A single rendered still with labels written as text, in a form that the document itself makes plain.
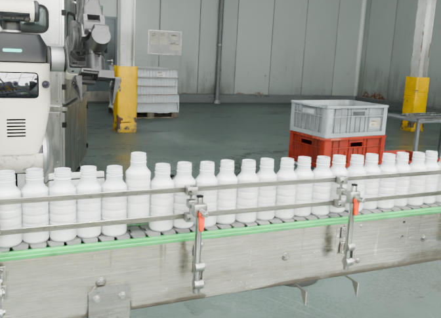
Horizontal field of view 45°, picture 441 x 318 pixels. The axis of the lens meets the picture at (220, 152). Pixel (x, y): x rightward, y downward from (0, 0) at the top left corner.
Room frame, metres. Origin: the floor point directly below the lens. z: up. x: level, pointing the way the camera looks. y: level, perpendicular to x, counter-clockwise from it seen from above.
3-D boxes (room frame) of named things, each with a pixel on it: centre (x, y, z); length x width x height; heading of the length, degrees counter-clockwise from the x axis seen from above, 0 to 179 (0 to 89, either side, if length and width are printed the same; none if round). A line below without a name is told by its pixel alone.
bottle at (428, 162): (1.64, -0.67, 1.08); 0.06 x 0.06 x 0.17
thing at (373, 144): (3.88, -0.86, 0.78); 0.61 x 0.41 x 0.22; 122
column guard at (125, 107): (8.93, 1.66, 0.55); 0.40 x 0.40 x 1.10; 25
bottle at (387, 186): (1.56, -0.51, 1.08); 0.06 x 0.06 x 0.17
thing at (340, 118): (3.87, -0.86, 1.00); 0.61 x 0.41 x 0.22; 122
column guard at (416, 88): (10.88, -3.94, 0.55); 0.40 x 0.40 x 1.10; 25
